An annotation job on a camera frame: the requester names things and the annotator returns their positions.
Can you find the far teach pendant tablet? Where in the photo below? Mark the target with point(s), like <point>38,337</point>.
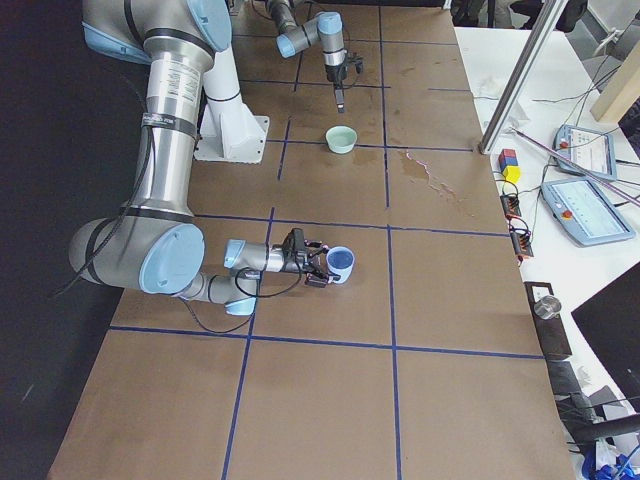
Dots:
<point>590,149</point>

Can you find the orange black power adapter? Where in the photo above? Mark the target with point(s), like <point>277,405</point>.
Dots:
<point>511,206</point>

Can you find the aluminium frame post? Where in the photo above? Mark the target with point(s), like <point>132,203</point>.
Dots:
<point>542,29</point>

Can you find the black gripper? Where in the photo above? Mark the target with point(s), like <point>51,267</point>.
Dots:
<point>333,73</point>
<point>291,266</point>

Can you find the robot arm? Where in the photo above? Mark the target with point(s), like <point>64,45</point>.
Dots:
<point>326,28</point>
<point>193,110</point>

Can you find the green bowl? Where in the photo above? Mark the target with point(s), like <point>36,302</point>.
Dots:
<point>341,139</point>

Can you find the blue plastic cup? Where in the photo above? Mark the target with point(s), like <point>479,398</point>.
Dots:
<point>340,262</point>

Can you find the near teach pendant tablet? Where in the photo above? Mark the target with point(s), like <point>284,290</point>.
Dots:
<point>585,213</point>

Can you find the teach pendant tablet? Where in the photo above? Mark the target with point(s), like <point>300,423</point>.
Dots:
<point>585,213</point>
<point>590,149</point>

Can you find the white mounting pillar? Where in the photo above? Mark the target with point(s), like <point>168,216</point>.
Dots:
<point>229,131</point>

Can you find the red blue yellow blocks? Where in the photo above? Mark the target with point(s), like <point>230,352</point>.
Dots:
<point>509,165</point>

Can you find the small metal cup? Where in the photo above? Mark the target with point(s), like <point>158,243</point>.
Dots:
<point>547,307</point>

